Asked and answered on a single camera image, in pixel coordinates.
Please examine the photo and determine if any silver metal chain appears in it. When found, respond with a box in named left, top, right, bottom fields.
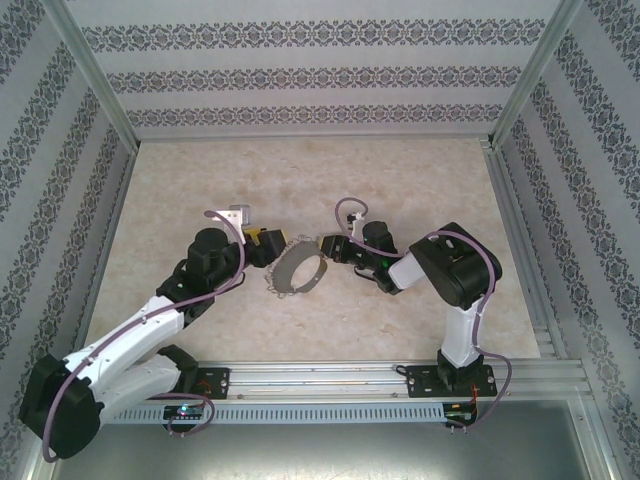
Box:
left=263, top=233, right=331, bottom=300

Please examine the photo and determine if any grey metal panel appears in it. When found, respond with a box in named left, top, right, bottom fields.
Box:
left=49, top=399, right=614, bottom=480

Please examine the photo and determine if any aluminium side rail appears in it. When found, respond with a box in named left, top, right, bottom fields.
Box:
left=72, top=142, right=141, bottom=364
left=480, top=141, right=569, bottom=360

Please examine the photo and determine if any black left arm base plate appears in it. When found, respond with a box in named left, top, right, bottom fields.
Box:
left=194, top=367, right=232, bottom=400

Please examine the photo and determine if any aluminium mounting rail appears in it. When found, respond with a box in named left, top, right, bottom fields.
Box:
left=114, top=358, right=587, bottom=402

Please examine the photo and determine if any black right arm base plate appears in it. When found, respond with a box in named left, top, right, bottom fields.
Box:
left=405, top=364, right=500, bottom=400

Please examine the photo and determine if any grey slotted cable duct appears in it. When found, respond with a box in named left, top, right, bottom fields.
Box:
left=107, top=403, right=447, bottom=425

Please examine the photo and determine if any aluminium corner post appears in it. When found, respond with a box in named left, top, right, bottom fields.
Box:
left=42, top=0, right=141, bottom=151
left=487, top=0, right=585, bottom=150

